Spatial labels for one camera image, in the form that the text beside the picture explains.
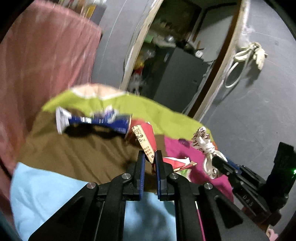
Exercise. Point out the silver wrapper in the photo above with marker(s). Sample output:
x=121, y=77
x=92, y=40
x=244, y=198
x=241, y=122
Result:
x=207, y=148

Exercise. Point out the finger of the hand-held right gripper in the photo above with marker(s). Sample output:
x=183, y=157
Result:
x=220, y=163
x=233, y=167

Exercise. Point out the black cabinet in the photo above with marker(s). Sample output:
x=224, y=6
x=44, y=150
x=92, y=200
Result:
x=178, y=76

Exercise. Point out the blue white crumpled packet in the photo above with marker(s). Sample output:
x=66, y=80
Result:
x=108, y=120

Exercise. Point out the multicolour patchwork blanket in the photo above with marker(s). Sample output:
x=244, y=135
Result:
x=81, y=150

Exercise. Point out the pink tablecloth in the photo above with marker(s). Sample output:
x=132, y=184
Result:
x=46, y=58

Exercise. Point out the yellow bag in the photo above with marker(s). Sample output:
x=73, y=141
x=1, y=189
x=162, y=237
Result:
x=138, y=63

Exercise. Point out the black wok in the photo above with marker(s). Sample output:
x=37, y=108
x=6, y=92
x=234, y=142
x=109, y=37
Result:
x=170, y=39

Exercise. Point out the wooden door frame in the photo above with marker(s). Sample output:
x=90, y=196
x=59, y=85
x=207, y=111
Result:
x=222, y=69

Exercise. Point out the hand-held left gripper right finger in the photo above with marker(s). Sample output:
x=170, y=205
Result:
x=158, y=172

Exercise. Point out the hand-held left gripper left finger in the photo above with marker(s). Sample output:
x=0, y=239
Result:
x=141, y=172

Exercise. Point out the red snack wrapper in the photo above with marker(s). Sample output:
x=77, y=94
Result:
x=146, y=136

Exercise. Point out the white glove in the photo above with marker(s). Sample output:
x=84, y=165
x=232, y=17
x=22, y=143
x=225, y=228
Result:
x=260, y=56

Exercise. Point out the red white wrapper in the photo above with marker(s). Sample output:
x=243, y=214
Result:
x=177, y=163

